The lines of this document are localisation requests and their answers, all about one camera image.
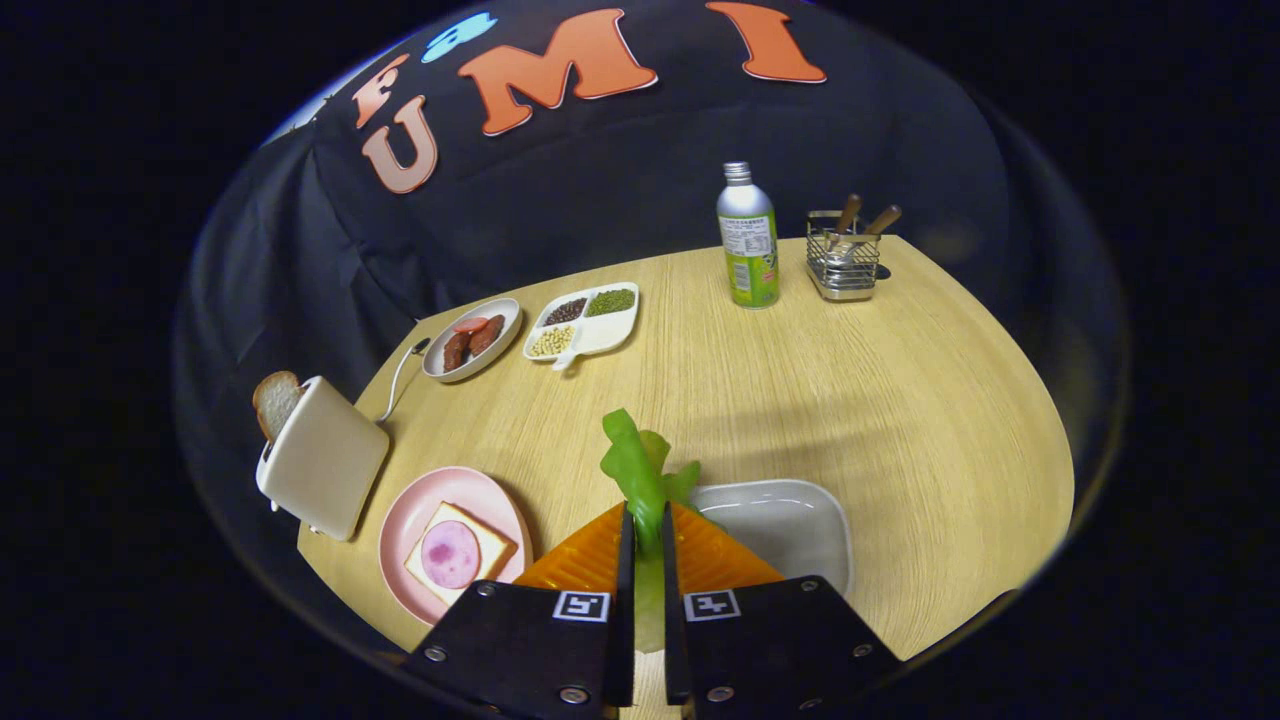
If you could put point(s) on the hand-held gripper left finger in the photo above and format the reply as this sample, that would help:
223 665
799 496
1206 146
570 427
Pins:
625 600

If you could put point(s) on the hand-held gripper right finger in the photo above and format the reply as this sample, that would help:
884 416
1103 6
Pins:
670 600

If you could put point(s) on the green lettuce leaf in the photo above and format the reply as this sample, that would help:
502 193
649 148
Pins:
635 470

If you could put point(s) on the bread slice brown crust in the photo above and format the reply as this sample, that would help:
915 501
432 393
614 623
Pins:
275 400

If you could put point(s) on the white rectangular plate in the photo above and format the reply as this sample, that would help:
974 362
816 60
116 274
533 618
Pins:
780 525

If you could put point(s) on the square white toast slice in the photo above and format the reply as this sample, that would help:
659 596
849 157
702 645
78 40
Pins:
492 548

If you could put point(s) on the round pink ham slice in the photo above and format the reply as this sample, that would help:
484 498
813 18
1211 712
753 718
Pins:
450 555

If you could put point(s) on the pink round plate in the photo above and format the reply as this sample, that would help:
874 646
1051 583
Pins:
410 520

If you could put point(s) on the white divided dish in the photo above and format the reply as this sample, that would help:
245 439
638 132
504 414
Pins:
600 335

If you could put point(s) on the pile of yellow beans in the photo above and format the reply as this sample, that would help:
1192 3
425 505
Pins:
551 341

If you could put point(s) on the pile of dark beans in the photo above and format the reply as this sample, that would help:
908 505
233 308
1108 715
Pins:
566 311

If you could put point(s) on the pile of green beans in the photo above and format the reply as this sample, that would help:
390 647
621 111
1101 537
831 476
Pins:
611 302

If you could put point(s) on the round white plate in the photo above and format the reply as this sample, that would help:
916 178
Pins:
500 318

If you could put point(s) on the round pink sausage slice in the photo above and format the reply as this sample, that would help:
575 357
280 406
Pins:
470 325

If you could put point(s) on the cream toaster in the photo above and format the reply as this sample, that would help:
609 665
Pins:
325 460

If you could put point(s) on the metal bottle green label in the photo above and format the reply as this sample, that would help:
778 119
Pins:
748 240

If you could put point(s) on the black backdrop cloth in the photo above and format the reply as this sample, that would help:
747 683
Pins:
600 190

